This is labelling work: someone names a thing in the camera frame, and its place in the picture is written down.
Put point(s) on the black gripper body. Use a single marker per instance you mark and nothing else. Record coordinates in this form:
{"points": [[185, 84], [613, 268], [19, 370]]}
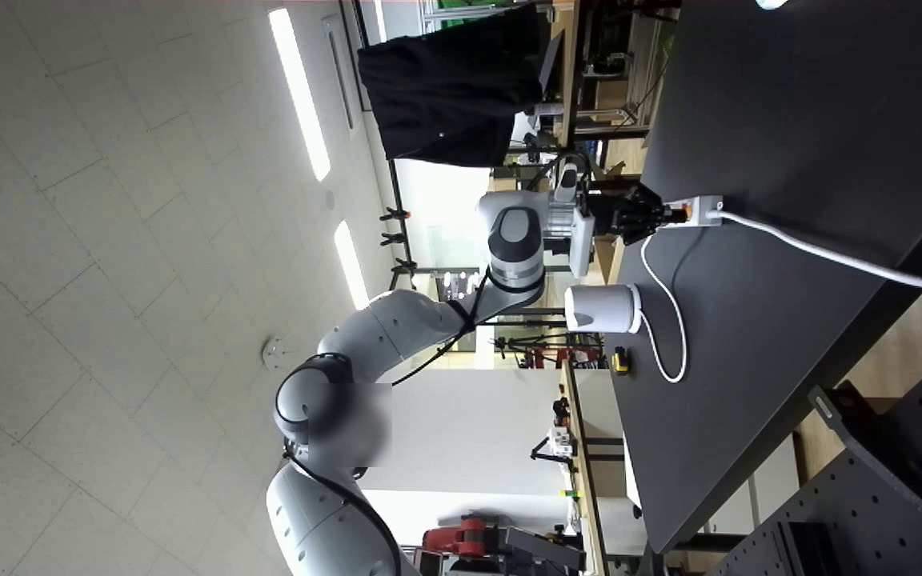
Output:
{"points": [[615, 213]]}

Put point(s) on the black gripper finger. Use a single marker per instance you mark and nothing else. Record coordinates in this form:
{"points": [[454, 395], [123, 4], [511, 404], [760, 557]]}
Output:
{"points": [[655, 225], [655, 204]]}

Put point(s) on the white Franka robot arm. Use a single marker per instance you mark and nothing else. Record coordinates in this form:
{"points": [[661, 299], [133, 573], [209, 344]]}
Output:
{"points": [[397, 330]]}

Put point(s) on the white electric kettle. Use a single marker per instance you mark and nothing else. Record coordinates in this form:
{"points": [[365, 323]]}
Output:
{"points": [[603, 309]]}

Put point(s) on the yellow tape measure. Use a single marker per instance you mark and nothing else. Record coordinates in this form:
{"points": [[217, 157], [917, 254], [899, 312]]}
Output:
{"points": [[623, 362]]}

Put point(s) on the black hanging cloth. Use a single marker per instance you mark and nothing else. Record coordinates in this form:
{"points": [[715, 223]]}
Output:
{"points": [[448, 98]]}

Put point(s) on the wooden workbench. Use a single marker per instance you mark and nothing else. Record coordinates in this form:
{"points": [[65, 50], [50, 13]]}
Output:
{"points": [[587, 483]]}

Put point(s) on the white ceiling light strip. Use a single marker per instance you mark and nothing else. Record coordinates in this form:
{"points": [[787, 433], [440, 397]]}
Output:
{"points": [[302, 98], [349, 268]]}

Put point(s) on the white cabinet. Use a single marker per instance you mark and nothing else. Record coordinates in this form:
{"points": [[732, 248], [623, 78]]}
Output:
{"points": [[430, 450]]}

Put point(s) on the red machine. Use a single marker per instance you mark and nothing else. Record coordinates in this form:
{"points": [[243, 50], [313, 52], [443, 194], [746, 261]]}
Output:
{"points": [[461, 537]]}

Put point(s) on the black perforated board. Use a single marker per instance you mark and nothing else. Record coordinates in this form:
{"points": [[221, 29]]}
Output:
{"points": [[888, 502]]}

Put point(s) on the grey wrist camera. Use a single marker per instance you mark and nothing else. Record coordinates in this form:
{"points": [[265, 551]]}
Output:
{"points": [[568, 179]]}

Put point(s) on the black backdrop frame pole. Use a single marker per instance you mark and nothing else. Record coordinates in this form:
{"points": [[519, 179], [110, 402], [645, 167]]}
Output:
{"points": [[394, 194]]}

